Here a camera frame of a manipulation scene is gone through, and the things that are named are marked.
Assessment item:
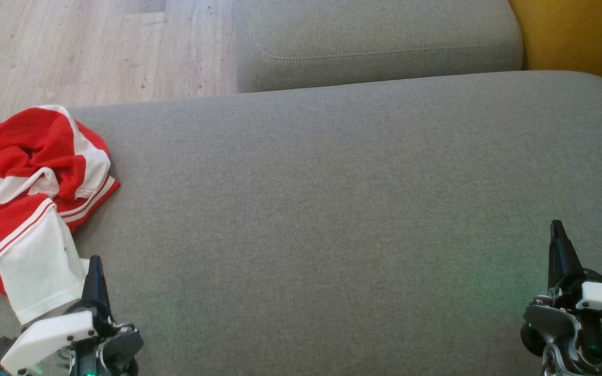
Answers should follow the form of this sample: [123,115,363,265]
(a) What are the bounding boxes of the large grey sofa seat cushion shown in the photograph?
[0,70,602,376]

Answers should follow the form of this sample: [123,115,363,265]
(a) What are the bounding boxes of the red and white jersey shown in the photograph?
[0,104,121,325]

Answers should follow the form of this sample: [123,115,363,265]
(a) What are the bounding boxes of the small grey sofa cushion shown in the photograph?
[234,0,524,93]

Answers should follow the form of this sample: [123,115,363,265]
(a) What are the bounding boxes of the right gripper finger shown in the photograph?
[558,220,585,290]
[548,220,563,290]

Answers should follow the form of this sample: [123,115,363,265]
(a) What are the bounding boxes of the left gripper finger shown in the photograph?
[80,256,98,314]
[97,256,114,323]

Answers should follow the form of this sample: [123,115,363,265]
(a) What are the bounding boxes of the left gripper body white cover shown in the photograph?
[1,311,144,376]

